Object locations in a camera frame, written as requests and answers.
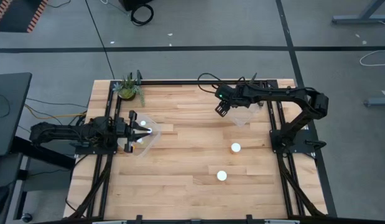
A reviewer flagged clear plastic bag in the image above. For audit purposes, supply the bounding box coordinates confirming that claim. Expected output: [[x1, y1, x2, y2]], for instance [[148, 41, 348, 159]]
[[116, 111, 162, 158], [225, 101, 263, 128]]

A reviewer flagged grey desk foot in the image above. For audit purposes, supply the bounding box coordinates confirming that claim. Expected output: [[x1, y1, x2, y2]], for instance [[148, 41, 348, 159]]
[[331, 0, 385, 26], [363, 96, 385, 108]]

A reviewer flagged potted succulent plant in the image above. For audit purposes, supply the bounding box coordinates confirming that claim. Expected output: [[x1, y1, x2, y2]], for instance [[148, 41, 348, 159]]
[[112, 72, 147, 108]]

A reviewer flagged yellow cable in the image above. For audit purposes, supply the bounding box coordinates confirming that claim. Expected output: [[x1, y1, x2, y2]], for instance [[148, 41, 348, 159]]
[[23, 103, 87, 121]]

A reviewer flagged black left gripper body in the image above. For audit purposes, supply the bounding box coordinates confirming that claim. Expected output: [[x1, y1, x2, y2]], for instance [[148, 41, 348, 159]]
[[113, 110, 139, 154]]

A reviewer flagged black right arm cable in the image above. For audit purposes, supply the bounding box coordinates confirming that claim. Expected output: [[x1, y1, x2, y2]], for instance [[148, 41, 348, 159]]
[[197, 72, 226, 94]]

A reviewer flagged black orange striped floor mat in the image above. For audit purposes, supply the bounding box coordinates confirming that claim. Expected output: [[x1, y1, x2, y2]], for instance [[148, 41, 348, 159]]
[[0, 0, 49, 34]]

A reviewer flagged clear plastic bag left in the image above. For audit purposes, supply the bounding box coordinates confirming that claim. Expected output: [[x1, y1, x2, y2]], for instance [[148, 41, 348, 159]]
[[116, 111, 162, 158]]

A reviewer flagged long black floor cable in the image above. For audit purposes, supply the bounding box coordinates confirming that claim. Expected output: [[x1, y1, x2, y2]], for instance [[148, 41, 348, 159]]
[[84, 0, 116, 80]]

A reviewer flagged white bar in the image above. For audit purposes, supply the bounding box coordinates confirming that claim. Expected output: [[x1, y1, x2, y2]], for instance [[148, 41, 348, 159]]
[[91, 219, 128, 224], [262, 219, 301, 224]]

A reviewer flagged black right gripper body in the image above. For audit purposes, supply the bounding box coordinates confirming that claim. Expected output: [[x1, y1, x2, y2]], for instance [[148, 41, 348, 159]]
[[214, 83, 244, 108]]

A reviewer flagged clear plastic bag right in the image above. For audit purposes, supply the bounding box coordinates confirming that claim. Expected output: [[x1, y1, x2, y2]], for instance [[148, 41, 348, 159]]
[[225, 101, 263, 128]]

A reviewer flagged coiled black cable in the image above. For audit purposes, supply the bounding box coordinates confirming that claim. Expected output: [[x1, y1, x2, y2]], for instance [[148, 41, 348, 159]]
[[130, 3, 155, 27]]

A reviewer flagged black equipment case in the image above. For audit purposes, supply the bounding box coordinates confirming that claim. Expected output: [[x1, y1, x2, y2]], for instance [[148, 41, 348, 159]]
[[118, 0, 154, 12]]

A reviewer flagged black aluminium table frame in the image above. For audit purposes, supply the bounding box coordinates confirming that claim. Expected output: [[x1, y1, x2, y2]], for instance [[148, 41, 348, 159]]
[[63, 70, 328, 224]]

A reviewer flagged black desk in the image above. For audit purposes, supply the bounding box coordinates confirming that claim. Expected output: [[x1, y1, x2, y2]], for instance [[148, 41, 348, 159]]
[[0, 72, 33, 157]]

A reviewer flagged white floor cable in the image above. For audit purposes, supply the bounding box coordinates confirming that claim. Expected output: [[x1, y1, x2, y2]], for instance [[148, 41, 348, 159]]
[[359, 48, 385, 67]]

